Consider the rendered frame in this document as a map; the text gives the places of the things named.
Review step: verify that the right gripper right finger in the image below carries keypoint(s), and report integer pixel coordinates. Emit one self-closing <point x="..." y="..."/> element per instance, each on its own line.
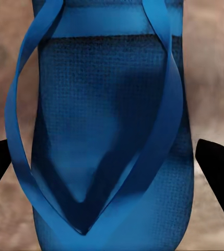
<point x="210" y="157"/>

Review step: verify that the sandal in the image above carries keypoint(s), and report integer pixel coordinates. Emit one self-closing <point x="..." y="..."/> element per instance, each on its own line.
<point x="112" y="165"/>

